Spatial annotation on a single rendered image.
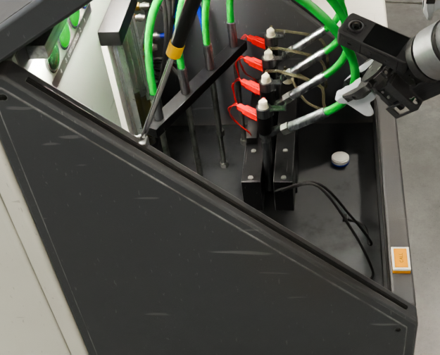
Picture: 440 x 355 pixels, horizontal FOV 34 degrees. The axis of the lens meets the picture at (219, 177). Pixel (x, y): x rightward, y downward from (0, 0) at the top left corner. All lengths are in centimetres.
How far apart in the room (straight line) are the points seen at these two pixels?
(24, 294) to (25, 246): 13
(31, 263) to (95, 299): 12
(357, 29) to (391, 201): 44
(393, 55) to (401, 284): 41
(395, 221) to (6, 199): 69
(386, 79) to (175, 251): 40
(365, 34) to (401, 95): 10
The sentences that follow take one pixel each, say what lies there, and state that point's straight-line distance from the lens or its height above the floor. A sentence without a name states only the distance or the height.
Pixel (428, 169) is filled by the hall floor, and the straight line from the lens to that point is 287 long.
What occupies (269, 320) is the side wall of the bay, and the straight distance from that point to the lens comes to 121.
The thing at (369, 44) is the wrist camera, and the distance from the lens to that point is 105.
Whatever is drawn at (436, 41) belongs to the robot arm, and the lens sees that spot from 98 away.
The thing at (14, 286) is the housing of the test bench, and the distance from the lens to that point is 126.
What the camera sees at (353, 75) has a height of 127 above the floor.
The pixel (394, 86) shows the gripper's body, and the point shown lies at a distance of 107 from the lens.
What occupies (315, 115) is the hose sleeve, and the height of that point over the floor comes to 118.
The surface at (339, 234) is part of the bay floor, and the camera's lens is 149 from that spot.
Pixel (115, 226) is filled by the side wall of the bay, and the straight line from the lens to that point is 108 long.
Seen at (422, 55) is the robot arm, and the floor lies 138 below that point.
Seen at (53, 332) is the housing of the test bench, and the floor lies 90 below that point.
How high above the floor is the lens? 194
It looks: 43 degrees down
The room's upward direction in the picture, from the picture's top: 9 degrees counter-clockwise
